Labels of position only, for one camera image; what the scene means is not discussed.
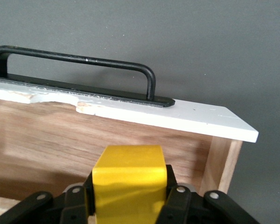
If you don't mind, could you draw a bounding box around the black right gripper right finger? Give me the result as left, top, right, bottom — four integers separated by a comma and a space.
154, 164, 262, 224

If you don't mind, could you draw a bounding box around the black metal drawer handle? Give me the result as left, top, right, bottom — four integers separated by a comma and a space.
0, 45, 176, 108

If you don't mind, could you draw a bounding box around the yellow wooden block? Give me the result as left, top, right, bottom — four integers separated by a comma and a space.
92, 144, 168, 224

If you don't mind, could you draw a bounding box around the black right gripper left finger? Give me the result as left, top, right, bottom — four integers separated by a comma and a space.
0, 172, 96, 224

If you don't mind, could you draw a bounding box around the white-fronted wooden drawer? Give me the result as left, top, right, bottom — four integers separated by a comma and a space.
0, 77, 259, 224

